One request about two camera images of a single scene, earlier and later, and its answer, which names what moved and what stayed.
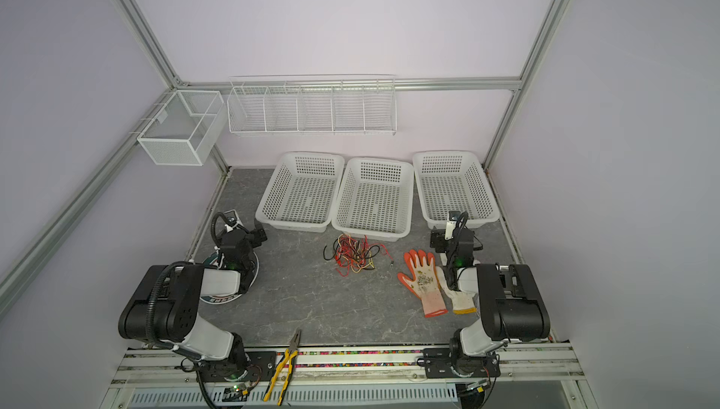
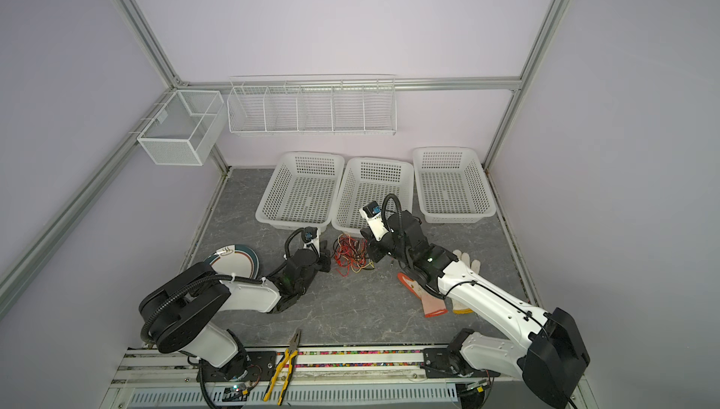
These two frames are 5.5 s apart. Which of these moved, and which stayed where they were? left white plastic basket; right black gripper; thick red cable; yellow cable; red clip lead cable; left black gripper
Moved: right black gripper; left black gripper
Stayed: thick red cable; yellow cable; left white plastic basket; red clip lead cable
